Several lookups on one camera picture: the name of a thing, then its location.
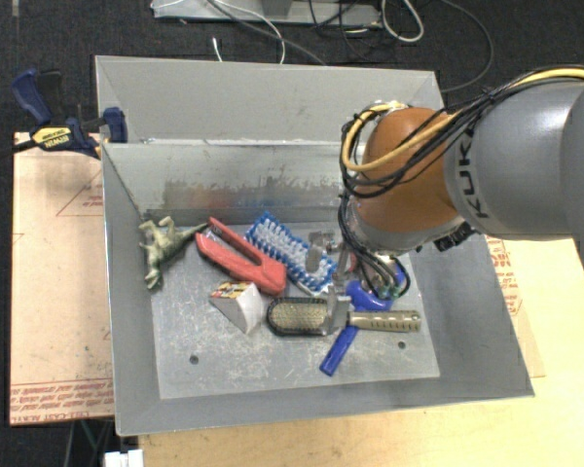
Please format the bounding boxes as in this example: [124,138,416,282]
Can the brown cardboard board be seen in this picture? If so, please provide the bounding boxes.
[9,131,547,427]

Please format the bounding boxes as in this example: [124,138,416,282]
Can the black brush with beige handle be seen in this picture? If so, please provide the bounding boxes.
[266,296,422,338]

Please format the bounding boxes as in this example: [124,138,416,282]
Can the blue and white brush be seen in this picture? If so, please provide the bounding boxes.
[244,211,338,297]

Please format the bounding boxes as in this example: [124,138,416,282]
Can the white wedge packet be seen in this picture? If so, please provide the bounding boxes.
[208,279,265,336]

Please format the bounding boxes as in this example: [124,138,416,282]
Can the grey metal bin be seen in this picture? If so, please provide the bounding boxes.
[94,54,535,438]

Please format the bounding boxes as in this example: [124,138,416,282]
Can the green toy dinosaur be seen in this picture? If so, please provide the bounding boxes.
[137,215,209,291]

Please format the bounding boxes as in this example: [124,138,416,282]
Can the red stapler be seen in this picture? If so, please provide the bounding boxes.
[195,216,288,297]

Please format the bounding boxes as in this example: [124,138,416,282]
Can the blue curved tube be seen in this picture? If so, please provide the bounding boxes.
[318,260,411,377]

